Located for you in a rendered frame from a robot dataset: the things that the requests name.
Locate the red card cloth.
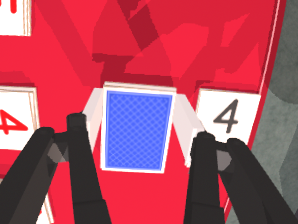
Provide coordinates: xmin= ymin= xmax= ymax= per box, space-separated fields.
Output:
xmin=0 ymin=0 xmax=275 ymax=224
xmin=223 ymin=0 xmax=287 ymax=223

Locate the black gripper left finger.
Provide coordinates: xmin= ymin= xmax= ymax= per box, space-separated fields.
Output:
xmin=0 ymin=88 xmax=112 ymax=224

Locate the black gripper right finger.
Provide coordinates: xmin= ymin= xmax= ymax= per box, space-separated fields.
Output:
xmin=172 ymin=94 xmax=298 ymax=224

